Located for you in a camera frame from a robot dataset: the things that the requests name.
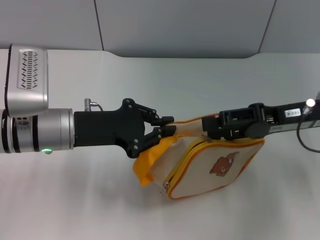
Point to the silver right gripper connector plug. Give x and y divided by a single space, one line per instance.
310 103

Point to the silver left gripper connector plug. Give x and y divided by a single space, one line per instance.
87 104

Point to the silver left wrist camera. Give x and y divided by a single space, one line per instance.
27 82

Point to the beige orange bear food bag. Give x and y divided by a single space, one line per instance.
215 172

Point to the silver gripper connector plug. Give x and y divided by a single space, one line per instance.
310 103
87 104

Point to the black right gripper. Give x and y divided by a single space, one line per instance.
277 115

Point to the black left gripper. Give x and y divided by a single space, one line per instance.
105 130

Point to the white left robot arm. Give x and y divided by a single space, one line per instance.
30 135

